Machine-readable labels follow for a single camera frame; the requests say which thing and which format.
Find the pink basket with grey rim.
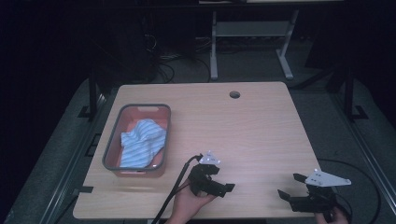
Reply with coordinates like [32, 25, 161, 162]
[102, 103, 172, 178]

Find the grey metal desk frame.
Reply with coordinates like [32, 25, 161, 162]
[209, 8, 300, 81]

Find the person's left hand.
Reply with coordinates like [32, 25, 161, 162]
[164, 178, 217, 224]

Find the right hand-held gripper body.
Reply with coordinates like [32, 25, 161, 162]
[289, 168, 352, 222]

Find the blue white striped cloth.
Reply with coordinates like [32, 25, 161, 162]
[120, 119, 167, 169]

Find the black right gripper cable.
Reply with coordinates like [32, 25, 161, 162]
[317, 158, 383, 222]

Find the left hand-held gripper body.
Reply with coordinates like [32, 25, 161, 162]
[188, 150, 221, 197]

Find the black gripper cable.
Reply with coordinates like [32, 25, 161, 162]
[317, 158, 383, 222]
[150, 153, 204, 224]

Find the aluminium frame rail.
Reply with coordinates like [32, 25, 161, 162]
[330, 91, 396, 216]
[38, 92, 108, 224]

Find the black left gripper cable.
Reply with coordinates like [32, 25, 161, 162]
[150, 153, 204, 224]

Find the black metal stand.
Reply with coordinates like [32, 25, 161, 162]
[78, 66, 100, 121]
[342, 63, 370, 123]

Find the person's right hand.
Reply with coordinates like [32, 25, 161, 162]
[314, 206, 349, 224]

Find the tangle of floor cables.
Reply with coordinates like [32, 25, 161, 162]
[141, 32, 213, 85]

